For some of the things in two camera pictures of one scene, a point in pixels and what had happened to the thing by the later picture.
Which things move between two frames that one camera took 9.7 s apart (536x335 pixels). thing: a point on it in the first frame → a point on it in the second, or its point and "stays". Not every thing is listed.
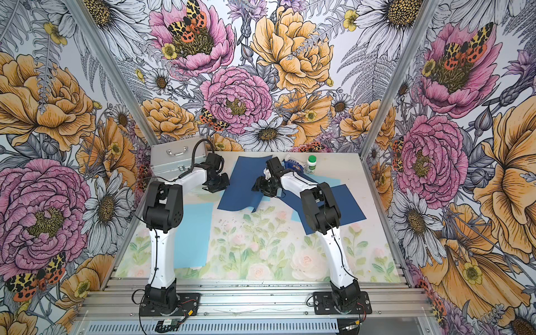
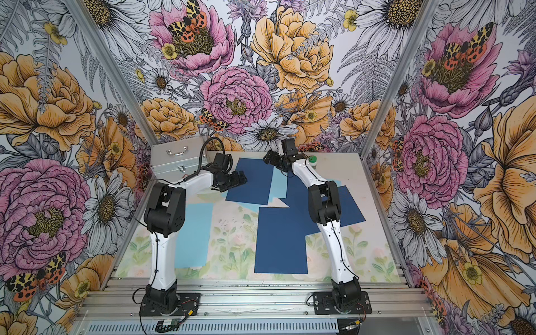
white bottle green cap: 311,164 stays
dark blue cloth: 348,208 stays
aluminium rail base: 255,307 stays
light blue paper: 192,237 stays
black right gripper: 259,184 → 273,160
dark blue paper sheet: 238,194 → 281,246
